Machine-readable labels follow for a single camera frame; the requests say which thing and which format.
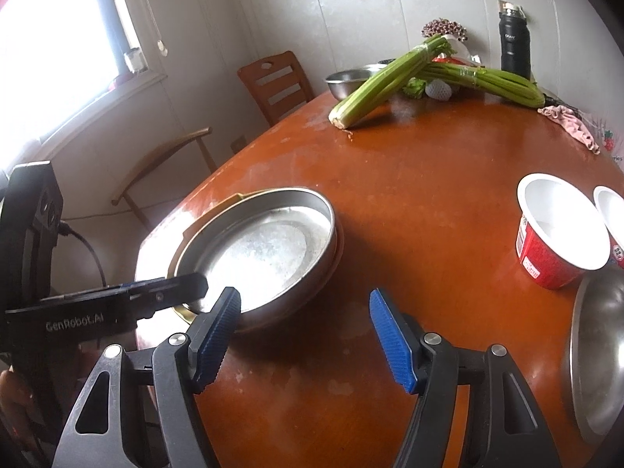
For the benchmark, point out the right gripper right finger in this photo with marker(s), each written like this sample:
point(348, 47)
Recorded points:
point(504, 427)

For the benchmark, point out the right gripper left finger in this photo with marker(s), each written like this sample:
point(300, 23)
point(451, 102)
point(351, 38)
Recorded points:
point(106, 426)

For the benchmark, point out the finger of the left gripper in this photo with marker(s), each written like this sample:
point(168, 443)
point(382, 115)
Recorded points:
point(132, 301)

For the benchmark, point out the yellow shell-shaped plate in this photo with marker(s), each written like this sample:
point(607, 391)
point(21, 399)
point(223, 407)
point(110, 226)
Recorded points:
point(227, 246)

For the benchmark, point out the large steel bowl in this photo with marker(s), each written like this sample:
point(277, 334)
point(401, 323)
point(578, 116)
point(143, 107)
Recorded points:
point(592, 367)

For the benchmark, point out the steel pan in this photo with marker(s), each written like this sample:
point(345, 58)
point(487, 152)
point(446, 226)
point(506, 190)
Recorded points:
point(276, 247)

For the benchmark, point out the large red paper bowl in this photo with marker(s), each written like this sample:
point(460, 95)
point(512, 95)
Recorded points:
point(560, 233)

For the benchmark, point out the small red paper bowl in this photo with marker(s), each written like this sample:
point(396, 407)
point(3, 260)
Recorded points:
point(611, 207)

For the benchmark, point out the orange plastic plate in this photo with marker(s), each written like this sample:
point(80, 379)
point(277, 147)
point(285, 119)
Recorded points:
point(340, 243)

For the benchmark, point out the person's hand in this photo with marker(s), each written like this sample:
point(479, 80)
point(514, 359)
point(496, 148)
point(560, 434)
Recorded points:
point(16, 398)

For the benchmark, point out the brown slatted wooden chair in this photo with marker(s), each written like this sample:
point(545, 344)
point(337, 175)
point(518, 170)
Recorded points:
point(278, 85)

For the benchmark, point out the window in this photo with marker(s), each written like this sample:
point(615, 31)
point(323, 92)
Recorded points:
point(65, 64)

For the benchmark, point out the small steel bowl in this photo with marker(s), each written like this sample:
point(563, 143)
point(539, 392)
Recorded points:
point(342, 84)

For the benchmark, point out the front celery bunch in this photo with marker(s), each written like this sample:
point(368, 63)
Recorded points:
point(385, 83)

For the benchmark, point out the celery bunch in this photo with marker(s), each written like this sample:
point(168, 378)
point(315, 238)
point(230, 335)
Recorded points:
point(504, 84)
point(385, 83)

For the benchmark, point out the pink cloth on table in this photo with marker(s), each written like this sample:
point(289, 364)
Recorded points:
point(573, 125)

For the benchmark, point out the rear celery bunch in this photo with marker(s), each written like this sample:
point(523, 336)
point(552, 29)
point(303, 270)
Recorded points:
point(504, 84)

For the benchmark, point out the white foam-net fruit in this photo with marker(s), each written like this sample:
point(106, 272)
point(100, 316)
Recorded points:
point(439, 90)

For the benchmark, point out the black thermos bottle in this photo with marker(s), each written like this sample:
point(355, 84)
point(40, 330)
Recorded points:
point(515, 46)

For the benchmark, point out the dried flower bouquet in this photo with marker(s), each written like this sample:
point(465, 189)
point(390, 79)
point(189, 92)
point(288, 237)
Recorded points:
point(443, 26)

